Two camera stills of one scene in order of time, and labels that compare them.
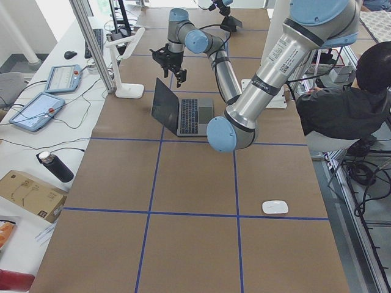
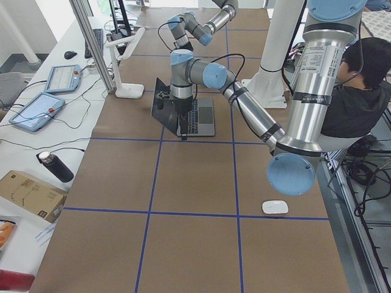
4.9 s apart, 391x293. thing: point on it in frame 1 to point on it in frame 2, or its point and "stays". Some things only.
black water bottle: [56, 166] stays
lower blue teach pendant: [37, 112] stays
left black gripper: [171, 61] to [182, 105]
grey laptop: [185, 116] stays
